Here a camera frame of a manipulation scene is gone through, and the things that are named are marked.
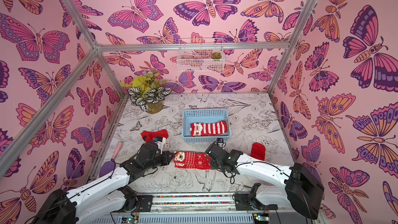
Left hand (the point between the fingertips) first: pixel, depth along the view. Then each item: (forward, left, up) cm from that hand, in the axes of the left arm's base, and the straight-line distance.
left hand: (176, 154), depth 83 cm
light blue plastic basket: (+29, -17, -5) cm, 34 cm away
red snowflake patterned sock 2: (+5, -47, -6) cm, 47 cm away
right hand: (-2, -21, -3) cm, 21 cm away
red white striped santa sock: (+18, -13, -3) cm, 22 cm away
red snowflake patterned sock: (+14, +18, -4) cm, 23 cm away
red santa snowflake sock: (-2, -10, -2) cm, 11 cm away
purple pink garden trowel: (-5, +37, -6) cm, 38 cm away
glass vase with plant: (+30, +18, +18) cm, 40 cm away
